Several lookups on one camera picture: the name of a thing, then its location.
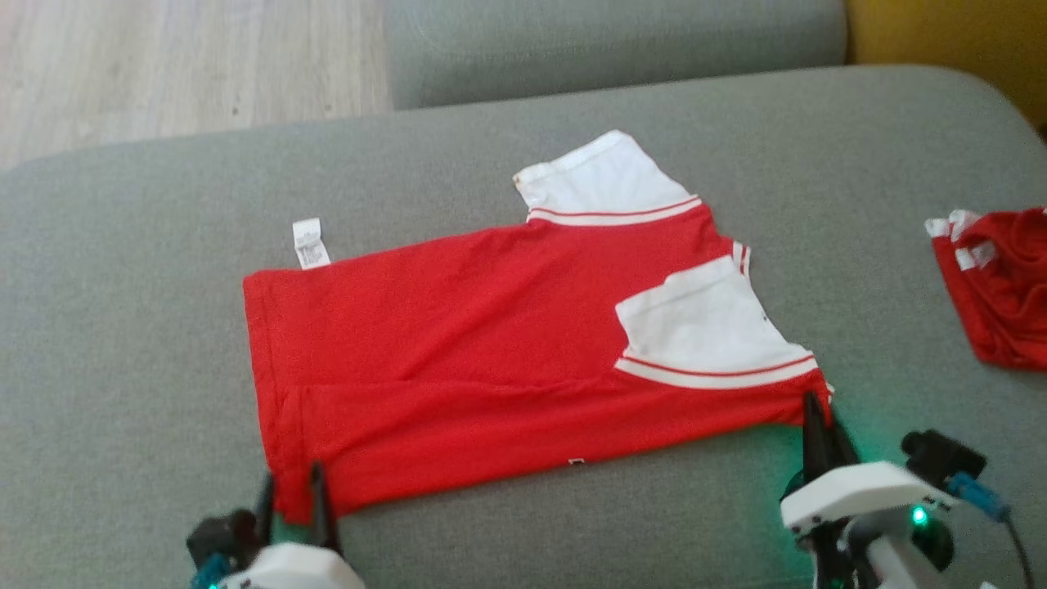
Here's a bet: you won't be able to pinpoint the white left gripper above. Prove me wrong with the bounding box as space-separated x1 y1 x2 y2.
217 462 366 589

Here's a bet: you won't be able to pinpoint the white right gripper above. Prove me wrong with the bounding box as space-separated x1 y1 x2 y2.
780 391 956 534

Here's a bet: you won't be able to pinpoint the red shirt white sleeves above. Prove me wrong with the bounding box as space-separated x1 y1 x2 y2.
243 129 835 524

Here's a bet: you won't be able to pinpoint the red shorts white trim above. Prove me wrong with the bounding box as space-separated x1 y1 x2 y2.
924 206 1047 373

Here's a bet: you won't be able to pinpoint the large grey sofa chaise seat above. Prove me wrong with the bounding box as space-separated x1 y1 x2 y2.
0 64 1047 589

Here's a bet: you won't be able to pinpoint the wide yellow sofa back cushion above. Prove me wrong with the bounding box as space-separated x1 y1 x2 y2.
845 0 1047 136

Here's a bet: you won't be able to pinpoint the grey sofa seat cushion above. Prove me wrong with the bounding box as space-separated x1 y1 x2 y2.
383 0 848 111

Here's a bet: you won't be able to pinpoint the blue cable connector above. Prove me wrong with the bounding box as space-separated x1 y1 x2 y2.
947 472 1013 523
191 554 234 589

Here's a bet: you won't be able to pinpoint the thin black cable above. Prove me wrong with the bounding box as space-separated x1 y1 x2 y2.
1002 515 1040 589

